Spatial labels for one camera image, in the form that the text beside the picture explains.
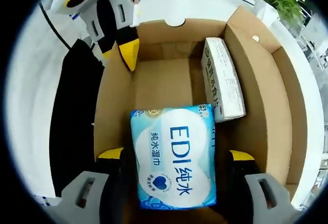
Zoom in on person's white shirt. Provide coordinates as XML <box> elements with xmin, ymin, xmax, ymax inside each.
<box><xmin>10</xmin><ymin>3</ymin><xmax>70</xmax><ymax>204</ymax></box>

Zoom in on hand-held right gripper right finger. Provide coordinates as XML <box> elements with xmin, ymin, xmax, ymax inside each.
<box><xmin>225</xmin><ymin>150</ymin><xmax>295</xmax><ymax>224</ymax></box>

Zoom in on blue soft wet wipes pack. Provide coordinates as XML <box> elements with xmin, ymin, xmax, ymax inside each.
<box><xmin>130</xmin><ymin>103</ymin><xmax>217</xmax><ymax>211</ymax></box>

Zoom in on white medicine box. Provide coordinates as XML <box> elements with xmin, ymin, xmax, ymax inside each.
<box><xmin>200</xmin><ymin>37</ymin><xmax>247</xmax><ymax>124</ymax></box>

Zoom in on person's black trousers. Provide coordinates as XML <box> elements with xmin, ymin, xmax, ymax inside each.
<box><xmin>48</xmin><ymin>38</ymin><xmax>106</xmax><ymax>200</ymax></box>

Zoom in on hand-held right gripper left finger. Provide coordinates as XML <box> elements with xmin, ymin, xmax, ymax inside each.
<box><xmin>57</xmin><ymin>147</ymin><xmax>134</xmax><ymax>224</ymax></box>

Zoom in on brown cardboard shoe box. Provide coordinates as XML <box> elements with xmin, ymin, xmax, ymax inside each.
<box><xmin>93</xmin><ymin>5</ymin><xmax>308</xmax><ymax>224</ymax></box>

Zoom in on black cable on shirt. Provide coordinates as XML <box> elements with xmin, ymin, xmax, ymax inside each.
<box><xmin>39</xmin><ymin>2</ymin><xmax>71</xmax><ymax>50</ymax></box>

